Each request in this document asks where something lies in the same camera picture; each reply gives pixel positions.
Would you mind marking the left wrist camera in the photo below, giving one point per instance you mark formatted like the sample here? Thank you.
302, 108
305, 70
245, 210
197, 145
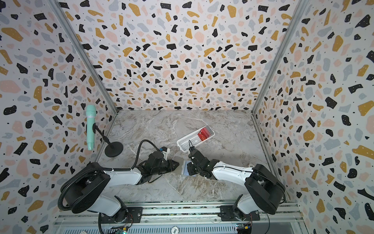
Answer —
165, 150

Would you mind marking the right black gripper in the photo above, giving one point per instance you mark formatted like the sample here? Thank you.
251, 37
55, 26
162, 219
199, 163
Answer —
190, 166

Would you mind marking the black microphone stand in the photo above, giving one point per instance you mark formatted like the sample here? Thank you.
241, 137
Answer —
113, 149

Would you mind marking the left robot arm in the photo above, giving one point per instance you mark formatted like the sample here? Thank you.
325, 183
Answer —
83, 192

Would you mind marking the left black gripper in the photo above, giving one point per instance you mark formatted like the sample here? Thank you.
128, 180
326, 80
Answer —
172, 165

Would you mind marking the stack of red cards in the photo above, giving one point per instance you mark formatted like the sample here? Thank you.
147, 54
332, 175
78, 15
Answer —
204, 134

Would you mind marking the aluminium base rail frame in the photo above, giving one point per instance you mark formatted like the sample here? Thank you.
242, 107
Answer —
205, 217

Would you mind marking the white plastic mesh basket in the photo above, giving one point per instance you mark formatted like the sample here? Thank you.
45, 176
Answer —
192, 140

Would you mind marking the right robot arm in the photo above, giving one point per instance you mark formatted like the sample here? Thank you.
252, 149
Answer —
265, 191

